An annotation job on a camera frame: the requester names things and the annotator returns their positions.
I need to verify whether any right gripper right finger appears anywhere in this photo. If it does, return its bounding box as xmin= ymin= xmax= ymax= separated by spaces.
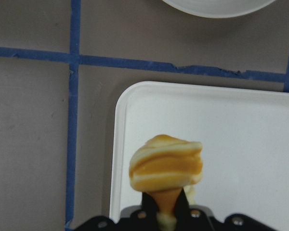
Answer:
xmin=174 ymin=189 xmax=191 ymax=231

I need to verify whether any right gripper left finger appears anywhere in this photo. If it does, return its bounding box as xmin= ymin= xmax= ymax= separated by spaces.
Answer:
xmin=141 ymin=192 xmax=158 ymax=231

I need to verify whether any cream plate with lemon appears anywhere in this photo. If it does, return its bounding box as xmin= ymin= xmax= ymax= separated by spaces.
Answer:
xmin=164 ymin=0 xmax=274 ymax=19

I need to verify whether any white rectangular tray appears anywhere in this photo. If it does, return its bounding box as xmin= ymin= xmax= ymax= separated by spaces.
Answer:
xmin=109 ymin=82 xmax=289 ymax=231

